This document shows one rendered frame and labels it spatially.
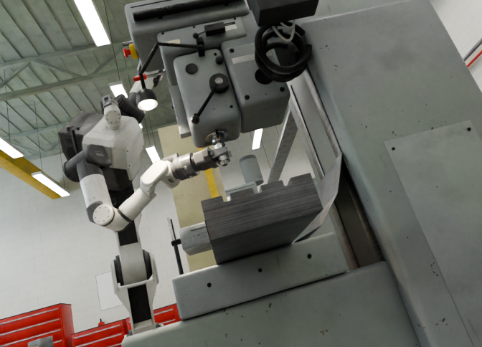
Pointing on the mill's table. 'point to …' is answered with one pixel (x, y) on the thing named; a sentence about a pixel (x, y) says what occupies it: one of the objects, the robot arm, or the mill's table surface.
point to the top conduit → (189, 6)
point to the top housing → (152, 28)
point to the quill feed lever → (219, 82)
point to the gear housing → (237, 30)
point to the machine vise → (195, 239)
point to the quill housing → (207, 118)
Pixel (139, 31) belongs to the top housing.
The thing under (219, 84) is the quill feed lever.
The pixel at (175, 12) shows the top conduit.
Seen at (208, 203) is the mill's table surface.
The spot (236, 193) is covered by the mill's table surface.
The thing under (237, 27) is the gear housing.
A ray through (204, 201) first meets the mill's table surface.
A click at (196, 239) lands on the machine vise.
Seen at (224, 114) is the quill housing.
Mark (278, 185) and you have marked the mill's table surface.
